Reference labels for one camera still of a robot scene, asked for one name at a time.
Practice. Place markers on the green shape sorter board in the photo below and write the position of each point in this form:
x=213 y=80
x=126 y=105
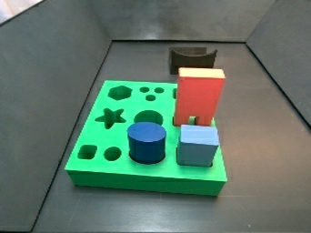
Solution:
x=98 y=162

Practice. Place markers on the dark blue cylinder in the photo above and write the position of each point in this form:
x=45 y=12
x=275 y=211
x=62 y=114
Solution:
x=146 y=142

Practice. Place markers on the light blue square block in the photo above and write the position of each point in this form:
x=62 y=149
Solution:
x=197 y=145

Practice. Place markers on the red arch block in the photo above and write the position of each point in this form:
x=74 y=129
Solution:
x=198 y=91

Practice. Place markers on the black curved holder stand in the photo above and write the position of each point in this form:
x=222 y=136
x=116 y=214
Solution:
x=189 y=57

